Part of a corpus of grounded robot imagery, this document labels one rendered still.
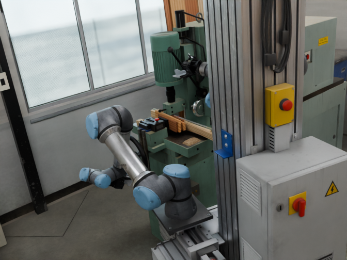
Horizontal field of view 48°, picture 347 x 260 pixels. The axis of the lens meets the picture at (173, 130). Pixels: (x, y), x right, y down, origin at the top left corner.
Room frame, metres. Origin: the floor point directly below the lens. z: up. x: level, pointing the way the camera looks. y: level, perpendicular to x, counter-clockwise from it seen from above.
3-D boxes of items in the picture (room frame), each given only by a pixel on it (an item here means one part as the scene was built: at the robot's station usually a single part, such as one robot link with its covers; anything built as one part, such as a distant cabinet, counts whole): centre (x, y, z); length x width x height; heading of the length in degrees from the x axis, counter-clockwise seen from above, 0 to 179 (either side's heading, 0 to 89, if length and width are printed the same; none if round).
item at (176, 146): (2.27, 0.06, 0.87); 0.61 x 0.30 x 0.06; 36
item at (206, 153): (2.43, -0.11, 0.76); 0.57 x 0.45 x 0.09; 126
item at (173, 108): (2.37, -0.02, 1.03); 0.14 x 0.07 x 0.09; 126
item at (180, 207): (1.52, 0.01, 0.87); 0.15 x 0.15 x 0.10
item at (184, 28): (2.44, -0.12, 1.54); 0.08 x 0.08 x 0.17; 36
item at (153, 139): (2.22, 0.13, 0.92); 0.15 x 0.13 x 0.09; 36
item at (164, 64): (2.36, -0.01, 1.35); 0.18 x 0.18 x 0.31
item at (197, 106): (2.34, -0.19, 1.02); 0.12 x 0.03 x 0.12; 126
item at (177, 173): (1.52, 0.01, 0.98); 0.13 x 0.12 x 0.14; 129
